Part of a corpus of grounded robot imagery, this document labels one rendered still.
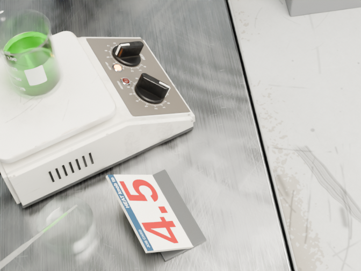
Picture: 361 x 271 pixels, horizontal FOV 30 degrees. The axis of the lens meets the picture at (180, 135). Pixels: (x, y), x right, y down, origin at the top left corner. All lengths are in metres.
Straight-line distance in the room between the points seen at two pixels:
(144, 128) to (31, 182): 0.12
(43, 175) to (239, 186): 0.19
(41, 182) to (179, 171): 0.14
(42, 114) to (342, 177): 0.30
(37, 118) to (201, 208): 0.18
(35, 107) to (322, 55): 0.33
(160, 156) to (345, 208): 0.19
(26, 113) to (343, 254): 0.33
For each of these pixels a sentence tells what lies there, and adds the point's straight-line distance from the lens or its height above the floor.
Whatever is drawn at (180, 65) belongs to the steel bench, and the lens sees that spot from 0.77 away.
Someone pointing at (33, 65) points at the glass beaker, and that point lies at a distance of 0.62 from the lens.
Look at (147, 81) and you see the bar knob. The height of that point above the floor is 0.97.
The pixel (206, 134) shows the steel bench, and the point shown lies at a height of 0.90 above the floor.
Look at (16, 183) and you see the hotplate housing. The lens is 0.65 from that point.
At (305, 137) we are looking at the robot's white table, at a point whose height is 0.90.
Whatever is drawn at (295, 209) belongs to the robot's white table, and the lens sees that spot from 0.68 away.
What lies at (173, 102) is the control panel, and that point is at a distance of 0.70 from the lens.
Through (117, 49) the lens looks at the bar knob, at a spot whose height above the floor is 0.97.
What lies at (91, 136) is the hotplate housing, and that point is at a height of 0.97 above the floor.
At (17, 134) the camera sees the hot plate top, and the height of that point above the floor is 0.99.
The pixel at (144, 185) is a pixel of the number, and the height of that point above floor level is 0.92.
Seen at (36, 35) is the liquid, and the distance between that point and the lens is 0.65.
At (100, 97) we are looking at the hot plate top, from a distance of 0.65.
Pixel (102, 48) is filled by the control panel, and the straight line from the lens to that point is 0.72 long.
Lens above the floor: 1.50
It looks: 56 degrees down
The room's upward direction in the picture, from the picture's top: 5 degrees counter-clockwise
